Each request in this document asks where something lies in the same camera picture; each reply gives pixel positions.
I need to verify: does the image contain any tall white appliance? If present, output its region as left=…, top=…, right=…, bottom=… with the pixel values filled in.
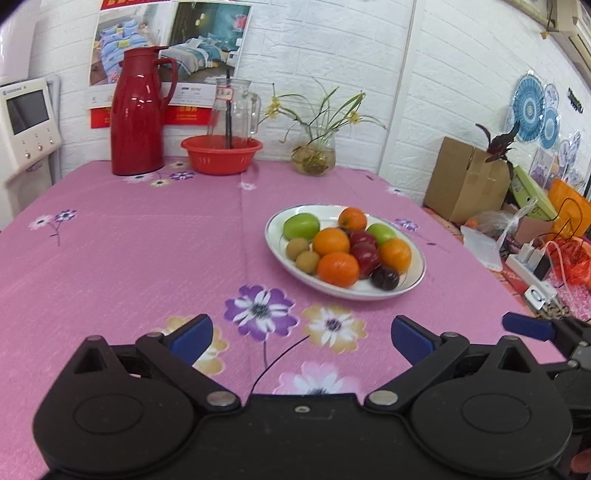
left=0, top=18, right=38, bottom=88

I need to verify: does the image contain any clear plastic bag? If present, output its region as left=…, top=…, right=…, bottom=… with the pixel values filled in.
left=464, top=198, right=539, bottom=239

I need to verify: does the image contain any purple leafed plant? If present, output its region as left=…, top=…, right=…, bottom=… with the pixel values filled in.
left=475, top=121, right=523, bottom=168

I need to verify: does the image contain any wall poster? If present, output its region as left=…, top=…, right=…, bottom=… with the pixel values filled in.
left=88, top=0, right=253, bottom=130

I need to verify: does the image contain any smooth orange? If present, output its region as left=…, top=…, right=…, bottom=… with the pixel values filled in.
left=312, top=227, right=351, bottom=257
left=379, top=238, right=412, bottom=274

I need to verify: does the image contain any white air conditioner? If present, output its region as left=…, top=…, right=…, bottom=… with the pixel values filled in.
left=545, top=0, right=591, bottom=71

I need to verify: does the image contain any large green fruit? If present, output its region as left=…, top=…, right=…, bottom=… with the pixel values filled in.
left=283, top=213, right=321, bottom=241

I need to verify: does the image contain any small green fruit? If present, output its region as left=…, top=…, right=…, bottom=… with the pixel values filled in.
left=366, top=223, right=398, bottom=247

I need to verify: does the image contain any white plate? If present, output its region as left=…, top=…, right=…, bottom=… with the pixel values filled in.
left=264, top=204, right=427, bottom=302

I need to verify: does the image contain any white appliance with screen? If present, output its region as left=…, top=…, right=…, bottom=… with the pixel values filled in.
left=0, top=78, right=64, bottom=232

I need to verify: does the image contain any pink floral tablecloth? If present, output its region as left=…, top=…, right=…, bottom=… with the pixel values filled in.
left=0, top=157, right=568, bottom=480

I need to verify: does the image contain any white plastic container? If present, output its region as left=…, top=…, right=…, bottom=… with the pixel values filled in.
left=460, top=225, right=504, bottom=273

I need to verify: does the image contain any medium blue patterned wall plate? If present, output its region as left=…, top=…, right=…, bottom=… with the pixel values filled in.
left=540, top=107, right=561, bottom=150

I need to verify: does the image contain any green box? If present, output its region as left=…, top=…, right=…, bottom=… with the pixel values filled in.
left=510, top=165, right=557, bottom=222

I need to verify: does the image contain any green flowering plant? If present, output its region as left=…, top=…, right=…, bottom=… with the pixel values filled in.
left=259, top=76, right=389, bottom=171

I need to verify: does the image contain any white power strip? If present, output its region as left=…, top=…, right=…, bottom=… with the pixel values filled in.
left=505, top=250, right=560, bottom=288

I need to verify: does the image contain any large blue patterned wall plate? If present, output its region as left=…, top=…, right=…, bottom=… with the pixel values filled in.
left=512, top=74, right=546, bottom=144

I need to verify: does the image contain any orange bag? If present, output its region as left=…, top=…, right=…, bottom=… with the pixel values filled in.
left=547, top=178, right=591, bottom=241

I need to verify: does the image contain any red plastic basin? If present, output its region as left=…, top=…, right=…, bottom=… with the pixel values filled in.
left=181, top=135, right=264, bottom=175

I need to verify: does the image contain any glass pitcher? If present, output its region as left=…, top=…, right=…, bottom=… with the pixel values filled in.
left=206, top=78, right=262, bottom=149

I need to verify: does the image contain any brown kiwi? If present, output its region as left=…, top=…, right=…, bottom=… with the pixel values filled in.
left=295, top=250, right=321, bottom=274
left=286, top=237, right=311, bottom=261

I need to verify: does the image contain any cardboard box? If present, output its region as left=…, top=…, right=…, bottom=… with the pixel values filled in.
left=424, top=136, right=511, bottom=225

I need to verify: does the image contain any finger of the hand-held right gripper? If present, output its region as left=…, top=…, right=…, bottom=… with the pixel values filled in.
left=502, top=312, right=591, bottom=365

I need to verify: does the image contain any tangerine with green stem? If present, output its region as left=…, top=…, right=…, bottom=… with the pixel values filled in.
left=316, top=252, right=360, bottom=288

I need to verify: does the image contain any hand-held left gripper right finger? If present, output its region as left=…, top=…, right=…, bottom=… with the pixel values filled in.
left=364, top=316, right=546, bottom=413

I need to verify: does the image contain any red thermos jug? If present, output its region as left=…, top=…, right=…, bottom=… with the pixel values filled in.
left=110, top=46, right=179, bottom=177

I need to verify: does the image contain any black stirrer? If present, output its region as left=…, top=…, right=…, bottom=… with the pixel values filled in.
left=224, top=71, right=232, bottom=149

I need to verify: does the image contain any bumpy tangerine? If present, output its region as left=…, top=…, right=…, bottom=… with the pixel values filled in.
left=338, top=207, right=368, bottom=233

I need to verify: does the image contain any small white device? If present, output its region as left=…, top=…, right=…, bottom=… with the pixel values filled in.
left=526, top=283, right=560, bottom=311

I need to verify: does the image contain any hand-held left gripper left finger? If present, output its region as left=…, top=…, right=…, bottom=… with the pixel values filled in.
left=68, top=314, right=243, bottom=413

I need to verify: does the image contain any glass vase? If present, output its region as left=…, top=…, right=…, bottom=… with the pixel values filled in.
left=291, top=134, right=336, bottom=176

